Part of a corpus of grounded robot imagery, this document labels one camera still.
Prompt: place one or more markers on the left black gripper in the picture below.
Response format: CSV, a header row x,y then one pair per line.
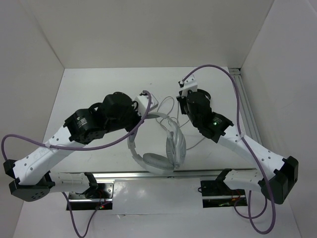
x,y
133,108

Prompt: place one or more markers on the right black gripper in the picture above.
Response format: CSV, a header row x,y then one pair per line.
x,y
181,101

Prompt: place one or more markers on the white over-ear headphones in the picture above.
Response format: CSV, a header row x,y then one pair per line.
x,y
159,150

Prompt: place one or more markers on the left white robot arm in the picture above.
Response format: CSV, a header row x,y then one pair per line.
x,y
32,176

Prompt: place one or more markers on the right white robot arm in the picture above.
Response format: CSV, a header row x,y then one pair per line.
x,y
281,174

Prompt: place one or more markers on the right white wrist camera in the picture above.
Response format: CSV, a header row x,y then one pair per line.
x,y
187,86

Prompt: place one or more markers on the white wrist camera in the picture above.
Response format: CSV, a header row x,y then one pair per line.
x,y
187,86
142,102

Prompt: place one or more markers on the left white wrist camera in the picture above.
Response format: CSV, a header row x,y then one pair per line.
x,y
142,102

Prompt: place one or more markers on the aluminium rail right side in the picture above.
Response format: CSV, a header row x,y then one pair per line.
x,y
250,126

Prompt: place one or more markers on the aluminium rail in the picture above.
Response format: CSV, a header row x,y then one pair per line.
x,y
250,126
201,174

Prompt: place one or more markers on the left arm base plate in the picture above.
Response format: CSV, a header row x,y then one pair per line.
x,y
102,198

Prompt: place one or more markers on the aluminium rail front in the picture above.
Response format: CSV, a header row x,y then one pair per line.
x,y
201,174

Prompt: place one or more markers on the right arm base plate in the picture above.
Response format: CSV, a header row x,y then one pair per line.
x,y
216,194

